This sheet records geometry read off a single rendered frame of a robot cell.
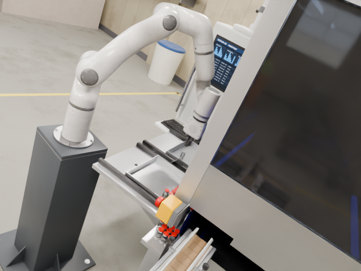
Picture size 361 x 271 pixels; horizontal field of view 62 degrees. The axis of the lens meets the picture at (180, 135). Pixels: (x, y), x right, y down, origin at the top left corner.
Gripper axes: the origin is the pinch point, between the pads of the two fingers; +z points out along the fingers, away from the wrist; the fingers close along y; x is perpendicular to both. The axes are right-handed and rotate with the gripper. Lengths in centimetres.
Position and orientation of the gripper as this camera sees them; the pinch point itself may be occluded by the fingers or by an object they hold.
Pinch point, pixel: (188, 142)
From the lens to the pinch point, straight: 161.3
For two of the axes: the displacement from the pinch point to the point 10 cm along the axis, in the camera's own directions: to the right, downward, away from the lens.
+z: -3.8, 8.2, 4.3
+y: 7.9, 5.3, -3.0
